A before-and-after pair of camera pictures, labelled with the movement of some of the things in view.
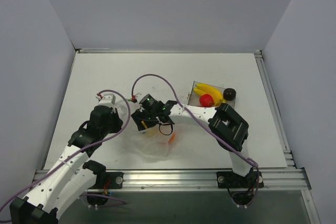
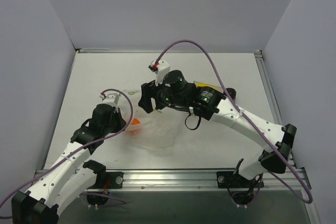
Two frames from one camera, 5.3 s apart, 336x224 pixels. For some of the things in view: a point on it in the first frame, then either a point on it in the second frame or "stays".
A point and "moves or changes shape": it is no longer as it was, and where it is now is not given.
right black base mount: x=231 y=179 stays
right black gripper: x=140 y=120 to x=150 y=96
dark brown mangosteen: x=229 y=94 stays
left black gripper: x=115 y=120 stays
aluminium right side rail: x=290 y=162 stays
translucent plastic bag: x=163 y=142 moves or changes shape
